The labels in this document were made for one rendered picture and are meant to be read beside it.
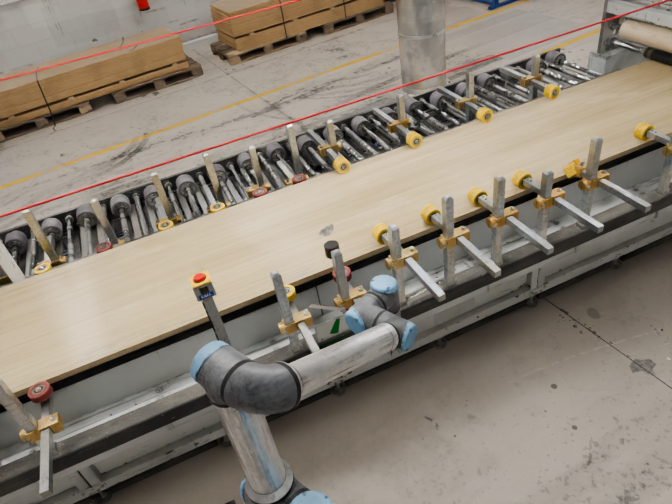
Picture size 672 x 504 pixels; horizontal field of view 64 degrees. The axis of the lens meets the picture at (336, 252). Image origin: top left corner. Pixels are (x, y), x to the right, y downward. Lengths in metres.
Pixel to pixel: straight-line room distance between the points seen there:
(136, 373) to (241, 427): 1.07
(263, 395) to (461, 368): 1.93
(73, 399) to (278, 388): 1.39
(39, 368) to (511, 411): 2.14
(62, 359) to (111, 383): 0.22
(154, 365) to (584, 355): 2.17
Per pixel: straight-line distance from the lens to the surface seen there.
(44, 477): 2.17
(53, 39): 8.79
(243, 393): 1.28
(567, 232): 2.83
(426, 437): 2.83
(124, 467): 2.94
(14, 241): 3.52
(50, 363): 2.46
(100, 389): 2.51
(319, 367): 1.38
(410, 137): 3.11
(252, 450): 1.56
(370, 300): 1.75
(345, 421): 2.91
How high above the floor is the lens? 2.40
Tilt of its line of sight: 38 degrees down
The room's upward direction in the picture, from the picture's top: 11 degrees counter-clockwise
